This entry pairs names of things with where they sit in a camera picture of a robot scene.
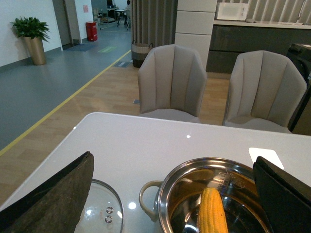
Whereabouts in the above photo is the white electric cooking pot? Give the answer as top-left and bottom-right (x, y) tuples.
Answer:
(139, 157), (272, 233)

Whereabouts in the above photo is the dark kitchen counter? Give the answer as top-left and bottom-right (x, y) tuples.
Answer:
(206, 21), (311, 73)

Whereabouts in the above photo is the right beige upholstered chair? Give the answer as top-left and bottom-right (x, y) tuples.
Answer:
(223, 50), (307, 133)

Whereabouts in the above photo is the white microwave oven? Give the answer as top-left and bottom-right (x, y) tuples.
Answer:
(216, 2), (249, 21)

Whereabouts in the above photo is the potted green plant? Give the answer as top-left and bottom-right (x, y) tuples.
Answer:
(11, 17), (49, 66)

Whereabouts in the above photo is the yellow corn cob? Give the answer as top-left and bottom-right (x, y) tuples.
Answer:
(197, 188), (228, 233)

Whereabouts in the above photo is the left beige upholstered chair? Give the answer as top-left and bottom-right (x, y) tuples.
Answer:
(138, 44), (207, 123)

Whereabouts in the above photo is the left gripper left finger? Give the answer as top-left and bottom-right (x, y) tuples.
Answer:
(0, 151), (94, 233)

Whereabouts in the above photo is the beige upholstered chair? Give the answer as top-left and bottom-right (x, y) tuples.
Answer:
(138, 44), (207, 123)
(223, 50), (307, 133)

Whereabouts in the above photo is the woven laundry basket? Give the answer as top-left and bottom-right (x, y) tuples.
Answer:
(131, 40), (153, 68)

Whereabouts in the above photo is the white cabinet column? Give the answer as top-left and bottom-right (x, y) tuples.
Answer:
(174, 0), (217, 67)

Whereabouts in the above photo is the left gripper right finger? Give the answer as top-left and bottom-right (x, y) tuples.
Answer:
(253, 156), (311, 233)

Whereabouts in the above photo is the glass pot lid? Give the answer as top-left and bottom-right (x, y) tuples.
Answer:
(75, 179), (124, 233)

